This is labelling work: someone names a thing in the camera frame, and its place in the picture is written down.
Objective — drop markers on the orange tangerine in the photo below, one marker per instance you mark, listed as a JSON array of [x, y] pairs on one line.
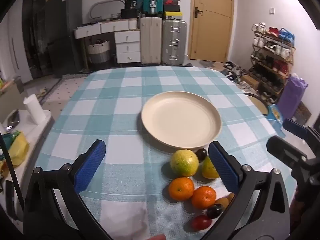
[[203, 197], [181, 188]]

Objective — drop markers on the red and black shoe box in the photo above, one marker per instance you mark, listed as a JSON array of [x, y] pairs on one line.
[[171, 2]]

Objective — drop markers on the round stool with black rim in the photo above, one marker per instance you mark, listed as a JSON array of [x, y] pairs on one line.
[[257, 103]]

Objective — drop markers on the white paper roll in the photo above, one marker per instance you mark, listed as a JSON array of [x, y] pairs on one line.
[[33, 110]]

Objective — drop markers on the silver suitcase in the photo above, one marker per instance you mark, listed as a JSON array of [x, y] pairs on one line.
[[174, 42]]

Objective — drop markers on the red tomato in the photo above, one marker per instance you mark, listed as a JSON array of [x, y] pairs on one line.
[[200, 222]]

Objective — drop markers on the teal checked tablecloth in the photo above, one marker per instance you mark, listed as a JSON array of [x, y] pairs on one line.
[[112, 110]]

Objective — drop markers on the white desk with drawers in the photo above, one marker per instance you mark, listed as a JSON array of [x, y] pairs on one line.
[[125, 40]]

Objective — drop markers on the dark patterned doormat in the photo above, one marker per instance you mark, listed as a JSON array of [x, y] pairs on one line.
[[303, 113]]

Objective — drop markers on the yellow-green guava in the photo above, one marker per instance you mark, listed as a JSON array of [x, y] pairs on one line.
[[208, 170], [184, 162]]

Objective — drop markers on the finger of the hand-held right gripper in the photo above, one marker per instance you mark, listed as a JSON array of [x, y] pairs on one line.
[[295, 128], [285, 150]]

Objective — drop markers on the woven laundry basket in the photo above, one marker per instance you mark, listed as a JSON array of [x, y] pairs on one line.
[[98, 52]]

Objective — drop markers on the beige suitcase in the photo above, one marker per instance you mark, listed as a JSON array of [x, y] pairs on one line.
[[150, 40]]

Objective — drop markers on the person's left hand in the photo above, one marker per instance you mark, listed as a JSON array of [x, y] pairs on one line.
[[157, 237]]

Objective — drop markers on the dark purple plum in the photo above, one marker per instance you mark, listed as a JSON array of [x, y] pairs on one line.
[[201, 154], [214, 211]]

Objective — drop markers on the tan wooden door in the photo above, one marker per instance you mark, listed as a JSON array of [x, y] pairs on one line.
[[212, 30]]

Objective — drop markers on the wooden shoe rack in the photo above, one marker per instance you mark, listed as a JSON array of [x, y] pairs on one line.
[[272, 60]]

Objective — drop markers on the white curved tube frame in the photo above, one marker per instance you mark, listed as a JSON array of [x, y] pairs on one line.
[[105, 3]]

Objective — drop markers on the purple bag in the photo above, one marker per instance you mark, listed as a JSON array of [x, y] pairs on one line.
[[291, 97]]

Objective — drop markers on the cream round plate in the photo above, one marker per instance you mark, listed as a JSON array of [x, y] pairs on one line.
[[181, 117]]

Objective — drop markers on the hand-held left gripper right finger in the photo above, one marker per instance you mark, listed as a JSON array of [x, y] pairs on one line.
[[222, 166]]

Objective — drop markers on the brown cardboard box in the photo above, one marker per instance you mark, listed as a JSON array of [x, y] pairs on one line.
[[250, 82]]

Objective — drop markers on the pile of shoes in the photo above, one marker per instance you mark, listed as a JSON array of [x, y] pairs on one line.
[[233, 70]]

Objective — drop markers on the small yellow loquat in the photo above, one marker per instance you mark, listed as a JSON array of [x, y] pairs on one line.
[[222, 202], [231, 196]]

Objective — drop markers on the yellow plastic bag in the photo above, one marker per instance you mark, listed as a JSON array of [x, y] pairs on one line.
[[18, 150]]

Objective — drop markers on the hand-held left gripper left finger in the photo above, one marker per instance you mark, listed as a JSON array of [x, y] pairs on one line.
[[90, 165]]

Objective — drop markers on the dark wardrobe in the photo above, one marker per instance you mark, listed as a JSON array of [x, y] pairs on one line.
[[55, 37]]

